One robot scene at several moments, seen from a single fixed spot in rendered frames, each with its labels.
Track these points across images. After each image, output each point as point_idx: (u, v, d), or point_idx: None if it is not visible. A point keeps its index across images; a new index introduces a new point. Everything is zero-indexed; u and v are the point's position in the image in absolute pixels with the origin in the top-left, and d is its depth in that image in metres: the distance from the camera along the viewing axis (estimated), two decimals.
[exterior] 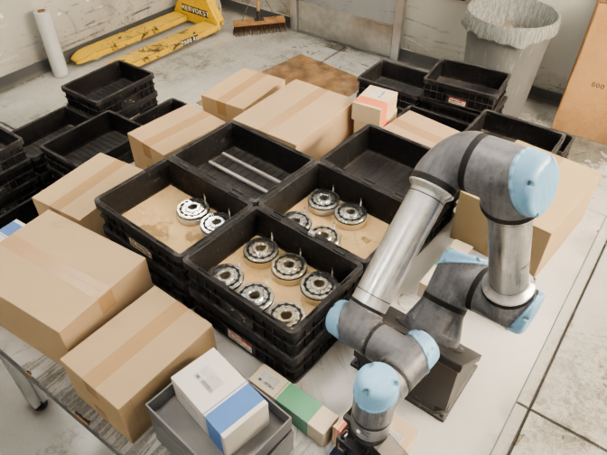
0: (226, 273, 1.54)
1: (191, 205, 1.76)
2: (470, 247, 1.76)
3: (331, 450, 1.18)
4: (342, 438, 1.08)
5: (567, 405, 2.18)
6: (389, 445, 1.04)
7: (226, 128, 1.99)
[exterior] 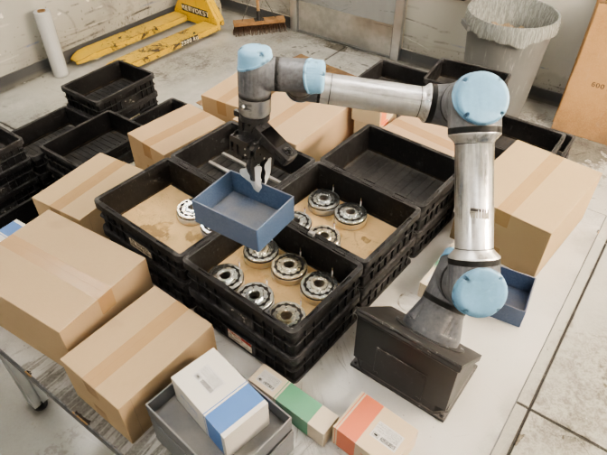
0: (226, 273, 1.54)
1: (191, 205, 1.76)
2: None
3: (228, 172, 1.42)
4: (235, 137, 1.33)
5: (567, 405, 2.18)
6: (271, 132, 1.29)
7: (226, 128, 1.99)
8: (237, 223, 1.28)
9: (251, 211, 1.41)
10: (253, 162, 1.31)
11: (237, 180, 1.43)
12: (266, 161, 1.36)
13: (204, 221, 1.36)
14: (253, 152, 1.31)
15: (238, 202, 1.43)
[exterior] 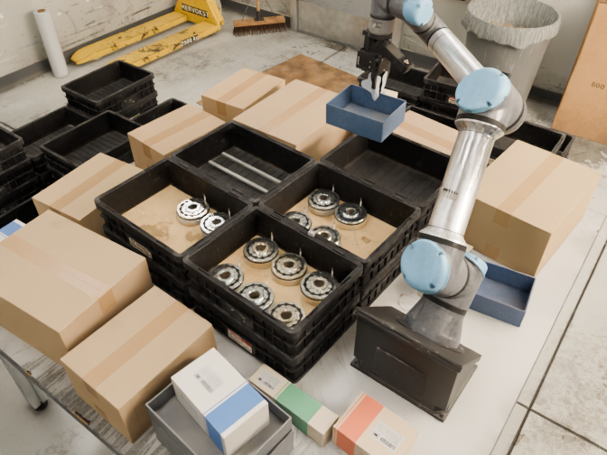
0: (226, 273, 1.54)
1: (191, 205, 1.76)
2: (470, 247, 1.76)
3: (349, 85, 1.77)
4: (361, 52, 1.68)
5: (567, 405, 2.18)
6: (392, 47, 1.64)
7: (226, 128, 1.99)
8: (366, 118, 1.63)
9: (368, 116, 1.76)
10: (377, 72, 1.67)
11: (356, 92, 1.78)
12: (384, 73, 1.71)
13: (334, 121, 1.71)
14: (377, 63, 1.66)
15: (356, 110, 1.78)
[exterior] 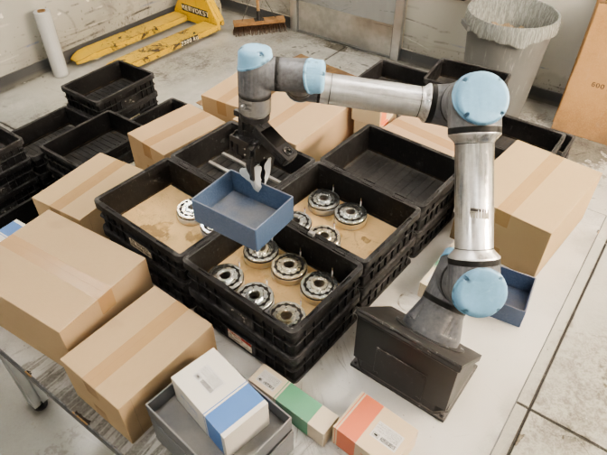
0: (226, 273, 1.54)
1: (191, 205, 1.76)
2: None
3: (228, 171, 1.42)
4: (235, 136, 1.33)
5: (567, 405, 2.18)
6: (270, 132, 1.29)
7: (226, 128, 1.99)
8: (236, 222, 1.28)
9: (250, 210, 1.41)
10: (253, 162, 1.31)
11: (237, 180, 1.43)
12: (266, 161, 1.36)
13: (203, 220, 1.36)
14: (253, 152, 1.31)
15: (238, 201, 1.43)
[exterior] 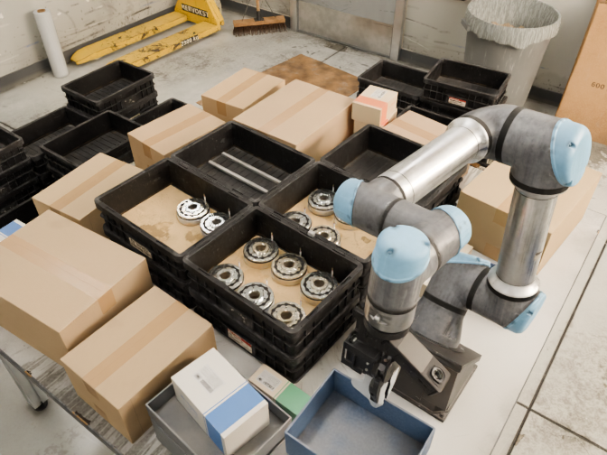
0: (226, 273, 1.54)
1: (191, 205, 1.76)
2: (470, 247, 1.76)
3: (330, 374, 0.98)
4: (351, 343, 0.89)
5: (567, 405, 2.18)
6: (410, 343, 0.86)
7: (226, 128, 1.99)
8: None
9: (365, 433, 0.97)
10: (380, 385, 0.88)
11: (342, 382, 1.00)
12: (394, 371, 0.92)
13: None
14: (380, 368, 0.87)
15: (343, 414, 1.00)
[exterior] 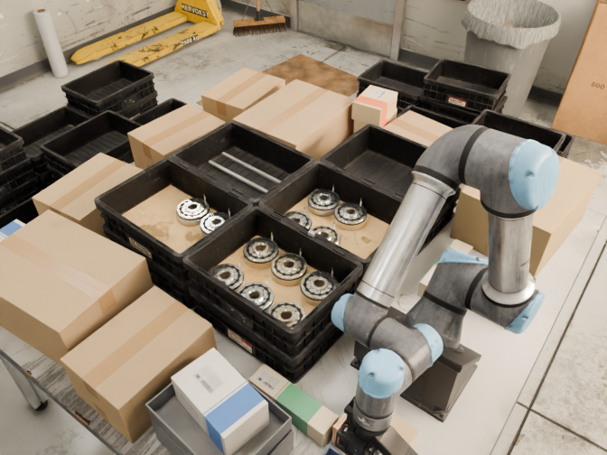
0: (226, 273, 1.54)
1: (191, 205, 1.76)
2: (470, 247, 1.76)
3: (326, 451, 1.18)
4: (342, 432, 1.09)
5: (567, 405, 2.18)
6: (390, 435, 1.05)
7: (226, 128, 1.99)
8: None
9: None
10: None
11: None
12: (378, 453, 1.12)
13: None
14: None
15: None
